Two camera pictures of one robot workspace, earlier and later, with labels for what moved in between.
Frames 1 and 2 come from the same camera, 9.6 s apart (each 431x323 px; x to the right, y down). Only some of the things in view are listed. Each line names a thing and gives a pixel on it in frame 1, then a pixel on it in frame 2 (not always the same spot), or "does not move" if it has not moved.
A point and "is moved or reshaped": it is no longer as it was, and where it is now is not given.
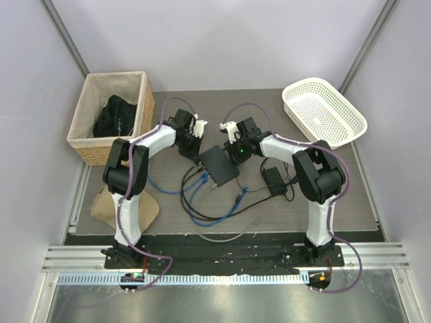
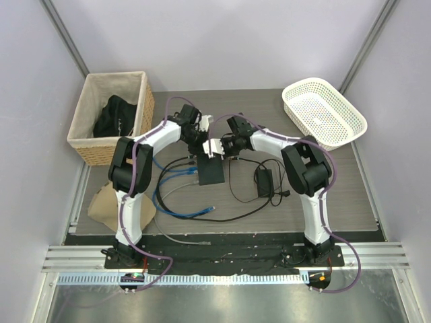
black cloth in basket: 116,118 does not move
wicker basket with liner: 133,87 does not move
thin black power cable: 267,187 → 285,192
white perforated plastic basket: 319,112 does not move
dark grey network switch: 218,165 is moved or reshaped
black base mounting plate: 224,257 does not move
